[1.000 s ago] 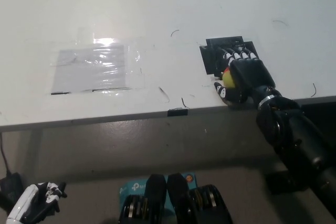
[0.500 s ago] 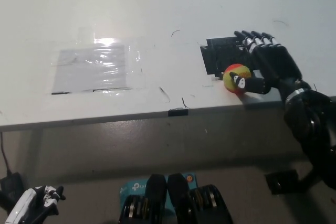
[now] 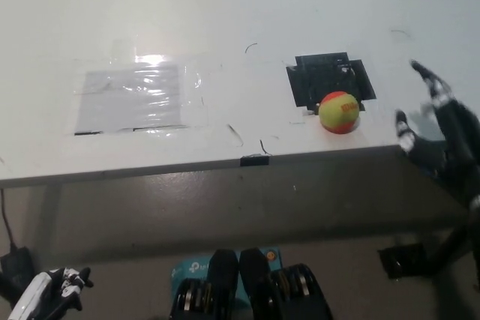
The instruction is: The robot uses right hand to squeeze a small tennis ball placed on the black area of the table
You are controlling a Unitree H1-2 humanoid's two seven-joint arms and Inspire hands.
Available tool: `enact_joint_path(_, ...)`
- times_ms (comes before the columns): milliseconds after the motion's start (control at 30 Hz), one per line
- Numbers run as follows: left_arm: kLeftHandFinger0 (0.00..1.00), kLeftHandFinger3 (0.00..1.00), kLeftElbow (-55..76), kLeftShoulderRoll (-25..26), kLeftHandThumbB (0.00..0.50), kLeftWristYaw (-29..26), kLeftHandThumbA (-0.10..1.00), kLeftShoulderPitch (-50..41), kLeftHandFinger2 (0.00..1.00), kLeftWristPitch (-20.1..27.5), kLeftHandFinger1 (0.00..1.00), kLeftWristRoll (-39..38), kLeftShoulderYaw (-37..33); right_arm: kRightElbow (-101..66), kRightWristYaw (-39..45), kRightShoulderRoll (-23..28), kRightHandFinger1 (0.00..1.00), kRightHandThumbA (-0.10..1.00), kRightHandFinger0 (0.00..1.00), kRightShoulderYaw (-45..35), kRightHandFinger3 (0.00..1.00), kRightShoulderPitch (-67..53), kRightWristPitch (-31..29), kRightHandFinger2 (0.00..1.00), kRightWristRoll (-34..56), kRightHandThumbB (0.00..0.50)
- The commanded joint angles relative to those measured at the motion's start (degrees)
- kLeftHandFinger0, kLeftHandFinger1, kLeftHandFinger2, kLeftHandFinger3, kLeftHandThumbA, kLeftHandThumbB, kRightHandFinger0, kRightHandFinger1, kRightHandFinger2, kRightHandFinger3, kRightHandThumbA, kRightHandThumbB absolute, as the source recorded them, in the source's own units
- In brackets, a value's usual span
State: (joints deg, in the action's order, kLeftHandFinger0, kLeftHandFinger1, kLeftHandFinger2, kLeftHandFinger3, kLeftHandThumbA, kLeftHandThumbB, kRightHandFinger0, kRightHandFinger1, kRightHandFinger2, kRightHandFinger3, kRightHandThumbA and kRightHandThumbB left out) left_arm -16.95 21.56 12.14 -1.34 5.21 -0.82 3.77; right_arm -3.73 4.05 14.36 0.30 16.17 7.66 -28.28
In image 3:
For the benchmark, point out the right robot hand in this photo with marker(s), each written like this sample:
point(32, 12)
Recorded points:
point(455, 140)

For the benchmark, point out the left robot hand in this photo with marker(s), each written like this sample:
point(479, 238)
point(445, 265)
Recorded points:
point(33, 293)

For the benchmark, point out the orange and yellow tennis ball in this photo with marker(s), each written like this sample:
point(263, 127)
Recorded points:
point(339, 112)

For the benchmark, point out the black power adapter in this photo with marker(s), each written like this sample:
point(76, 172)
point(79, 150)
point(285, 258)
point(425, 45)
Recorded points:
point(15, 265)

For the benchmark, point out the black table leg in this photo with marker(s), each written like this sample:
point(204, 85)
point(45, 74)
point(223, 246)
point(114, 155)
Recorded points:
point(450, 249)

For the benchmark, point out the black tape patch on floor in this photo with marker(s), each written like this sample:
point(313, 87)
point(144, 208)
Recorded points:
point(401, 260)

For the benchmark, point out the black tape patch on table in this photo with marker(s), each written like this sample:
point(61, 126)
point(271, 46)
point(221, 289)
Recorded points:
point(318, 80)

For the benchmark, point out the teal tp-link box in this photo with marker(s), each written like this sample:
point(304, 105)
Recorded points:
point(187, 269)

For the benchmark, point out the small black tape strip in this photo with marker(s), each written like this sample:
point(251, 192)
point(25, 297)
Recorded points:
point(254, 161)

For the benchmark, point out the clear plastic film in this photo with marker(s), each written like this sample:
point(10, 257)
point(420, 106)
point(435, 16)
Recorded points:
point(193, 84)

